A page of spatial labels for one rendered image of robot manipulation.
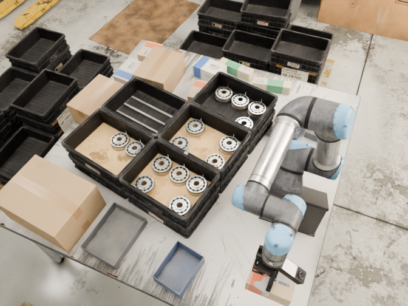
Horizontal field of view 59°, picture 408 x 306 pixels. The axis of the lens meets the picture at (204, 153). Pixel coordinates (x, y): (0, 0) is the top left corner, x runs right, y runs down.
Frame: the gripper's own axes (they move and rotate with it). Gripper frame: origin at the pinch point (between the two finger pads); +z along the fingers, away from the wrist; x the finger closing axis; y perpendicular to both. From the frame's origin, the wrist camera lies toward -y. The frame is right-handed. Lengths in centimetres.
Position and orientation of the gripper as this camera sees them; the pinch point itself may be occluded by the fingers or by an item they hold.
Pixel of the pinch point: (272, 277)
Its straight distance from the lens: 137.6
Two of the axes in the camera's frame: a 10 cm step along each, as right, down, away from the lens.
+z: 0.4, 5.8, 8.1
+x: -4.0, 7.5, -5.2
